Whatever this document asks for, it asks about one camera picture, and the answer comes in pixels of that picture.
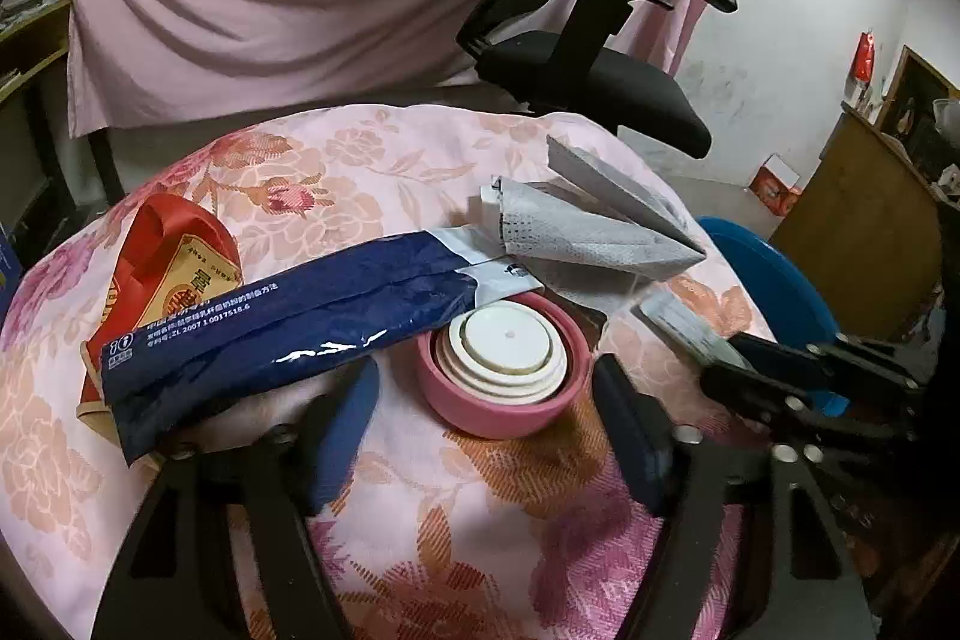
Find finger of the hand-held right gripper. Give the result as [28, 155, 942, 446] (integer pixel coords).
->
[702, 361, 920, 458]
[729, 332, 925, 398]

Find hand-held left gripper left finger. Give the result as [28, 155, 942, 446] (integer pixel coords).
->
[90, 355, 383, 640]

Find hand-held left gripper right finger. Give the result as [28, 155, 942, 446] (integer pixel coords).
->
[592, 351, 878, 640]

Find blue plastic stool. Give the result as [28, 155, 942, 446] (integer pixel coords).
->
[694, 216, 853, 417]

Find pink round lid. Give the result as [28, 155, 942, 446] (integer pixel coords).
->
[415, 291, 596, 441]

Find dark blue foil packet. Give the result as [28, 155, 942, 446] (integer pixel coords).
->
[101, 227, 545, 465]

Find wooden cabinet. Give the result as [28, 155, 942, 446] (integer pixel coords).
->
[772, 100, 946, 342]

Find red box on floor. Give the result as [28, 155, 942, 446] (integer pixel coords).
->
[750, 156, 804, 218]

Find grey dotted wipe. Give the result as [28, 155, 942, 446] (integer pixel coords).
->
[480, 175, 710, 298]

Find grey folded paper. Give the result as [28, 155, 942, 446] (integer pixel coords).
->
[546, 134, 695, 245]

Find red box with yellow label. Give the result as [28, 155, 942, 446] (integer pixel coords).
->
[79, 194, 242, 440]

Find floral blanket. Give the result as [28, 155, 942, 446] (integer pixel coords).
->
[0, 104, 781, 640]

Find red hanging packet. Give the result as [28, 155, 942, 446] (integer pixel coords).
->
[855, 31, 878, 87]

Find black office chair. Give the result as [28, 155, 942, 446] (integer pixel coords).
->
[456, 0, 740, 158]

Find blue cardboard box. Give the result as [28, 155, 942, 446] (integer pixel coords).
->
[0, 224, 24, 304]

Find wooden shelf desk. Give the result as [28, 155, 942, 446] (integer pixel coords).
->
[0, 0, 73, 236]

